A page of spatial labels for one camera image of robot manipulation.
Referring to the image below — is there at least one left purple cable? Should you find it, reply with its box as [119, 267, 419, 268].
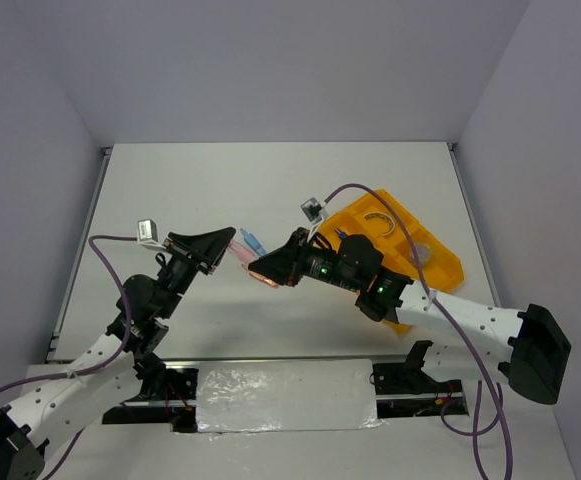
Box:
[0, 233, 141, 480]

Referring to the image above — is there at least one black metal base rail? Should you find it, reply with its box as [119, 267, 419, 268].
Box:
[102, 359, 468, 434]

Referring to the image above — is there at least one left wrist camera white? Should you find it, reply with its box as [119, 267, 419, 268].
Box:
[136, 219, 164, 251]

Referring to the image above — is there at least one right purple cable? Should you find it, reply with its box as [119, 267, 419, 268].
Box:
[322, 183, 515, 480]

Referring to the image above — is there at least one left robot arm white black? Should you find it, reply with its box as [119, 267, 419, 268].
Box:
[0, 227, 236, 479]

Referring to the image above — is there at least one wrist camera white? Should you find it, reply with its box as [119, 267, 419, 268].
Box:
[300, 197, 329, 240]
[136, 219, 164, 251]

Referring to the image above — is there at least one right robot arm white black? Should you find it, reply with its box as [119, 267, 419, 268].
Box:
[248, 227, 571, 405]

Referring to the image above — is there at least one silver foil covered panel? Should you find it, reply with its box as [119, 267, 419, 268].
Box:
[196, 359, 381, 433]

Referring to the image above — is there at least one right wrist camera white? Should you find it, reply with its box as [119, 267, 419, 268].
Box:
[300, 197, 329, 240]

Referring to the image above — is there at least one yellow plastic compartment bin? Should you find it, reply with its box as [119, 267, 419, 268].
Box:
[317, 188, 467, 340]

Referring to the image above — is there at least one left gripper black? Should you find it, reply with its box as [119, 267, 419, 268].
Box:
[158, 227, 237, 319]

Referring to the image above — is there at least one blue highlighter pen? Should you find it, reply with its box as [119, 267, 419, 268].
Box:
[240, 228, 267, 257]

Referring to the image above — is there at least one clear tape roll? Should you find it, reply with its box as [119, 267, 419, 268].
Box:
[363, 212, 395, 238]

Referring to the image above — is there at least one purple cable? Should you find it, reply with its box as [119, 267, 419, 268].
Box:
[0, 233, 141, 480]
[322, 183, 515, 480]

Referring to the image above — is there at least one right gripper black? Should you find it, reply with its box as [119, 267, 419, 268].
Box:
[248, 226, 361, 292]

